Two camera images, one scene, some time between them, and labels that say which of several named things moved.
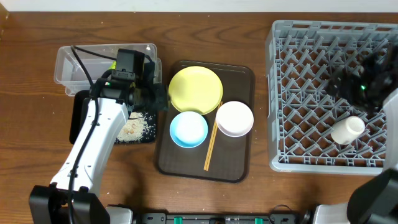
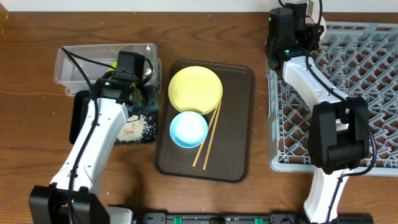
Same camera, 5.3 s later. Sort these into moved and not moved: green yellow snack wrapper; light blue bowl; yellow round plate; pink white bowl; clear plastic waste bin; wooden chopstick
Moved: wooden chopstick; pink white bowl
Not moved: clear plastic waste bin; light blue bowl; yellow round plate; green yellow snack wrapper
